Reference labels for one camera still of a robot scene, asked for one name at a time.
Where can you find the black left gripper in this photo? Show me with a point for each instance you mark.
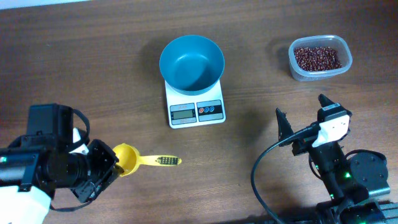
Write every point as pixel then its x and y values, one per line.
pixel 101 168

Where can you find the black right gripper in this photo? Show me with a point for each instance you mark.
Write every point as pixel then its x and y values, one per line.
pixel 306 144

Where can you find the yellow measuring scoop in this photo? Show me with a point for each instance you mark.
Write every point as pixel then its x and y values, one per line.
pixel 130 159

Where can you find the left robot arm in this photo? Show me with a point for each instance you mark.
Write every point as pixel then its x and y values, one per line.
pixel 54 166

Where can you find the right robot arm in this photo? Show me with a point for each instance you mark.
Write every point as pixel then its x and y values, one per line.
pixel 354 180

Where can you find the white digital kitchen scale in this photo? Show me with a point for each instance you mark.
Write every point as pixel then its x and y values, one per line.
pixel 186 111

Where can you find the teal bowl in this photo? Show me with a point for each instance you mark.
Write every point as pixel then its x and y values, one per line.
pixel 192 64

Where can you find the red beans in container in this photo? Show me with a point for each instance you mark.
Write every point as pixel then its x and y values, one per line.
pixel 317 59

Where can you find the clear plastic container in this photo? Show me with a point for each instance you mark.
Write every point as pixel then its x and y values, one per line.
pixel 332 41

